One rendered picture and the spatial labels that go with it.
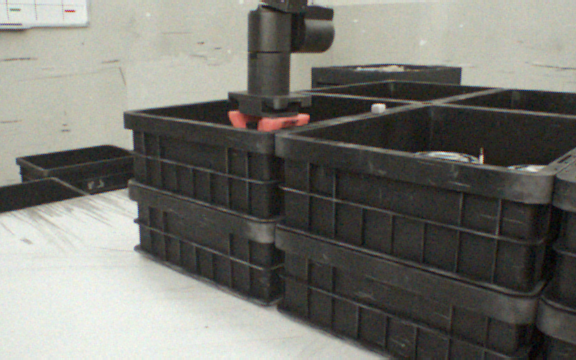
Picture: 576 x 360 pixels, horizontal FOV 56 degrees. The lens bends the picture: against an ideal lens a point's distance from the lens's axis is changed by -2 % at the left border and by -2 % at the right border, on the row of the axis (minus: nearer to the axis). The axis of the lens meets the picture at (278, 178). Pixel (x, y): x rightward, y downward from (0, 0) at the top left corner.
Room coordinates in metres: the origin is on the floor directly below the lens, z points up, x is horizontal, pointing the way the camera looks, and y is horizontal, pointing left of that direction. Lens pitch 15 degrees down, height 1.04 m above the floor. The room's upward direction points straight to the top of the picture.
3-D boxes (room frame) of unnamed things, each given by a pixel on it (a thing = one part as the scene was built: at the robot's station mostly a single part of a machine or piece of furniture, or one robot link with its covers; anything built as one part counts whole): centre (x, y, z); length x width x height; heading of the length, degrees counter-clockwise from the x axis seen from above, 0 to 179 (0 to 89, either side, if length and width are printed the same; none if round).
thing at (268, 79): (0.73, 0.01, 0.98); 0.10 x 0.07 x 0.07; 42
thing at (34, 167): (2.05, 0.77, 0.37); 0.40 x 0.30 x 0.45; 133
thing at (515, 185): (0.66, -0.23, 0.92); 0.40 x 0.30 x 0.02; 139
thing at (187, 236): (0.86, -0.01, 0.76); 0.40 x 0.30 x 0.12; 139
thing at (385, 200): (0.66, -0.23, 0.87); 0.40 x 0.30 x 0.11; 139
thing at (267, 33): (0.74, 0.01, 1.04); 0.07 x 0.06 x 0.07; 133
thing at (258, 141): (0.86, -0.01, 0.92); 0.40 x 0.30 x 0.02; 139
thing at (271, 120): (0.73, 0.01, 0.91); 0.07 x 0.07 x 0.09; 42
